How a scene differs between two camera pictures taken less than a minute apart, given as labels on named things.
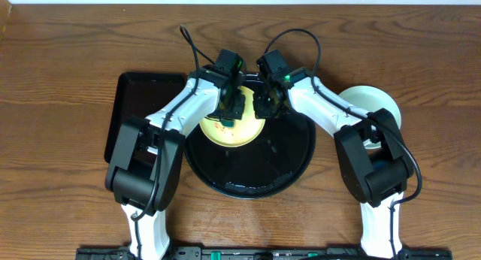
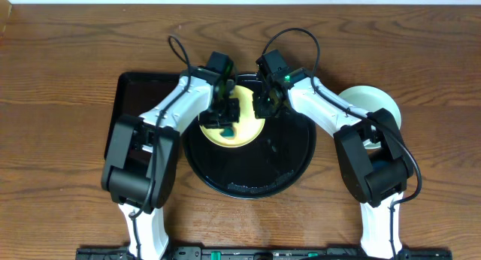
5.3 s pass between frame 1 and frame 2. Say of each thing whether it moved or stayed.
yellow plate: stayed
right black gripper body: stayed
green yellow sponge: moved
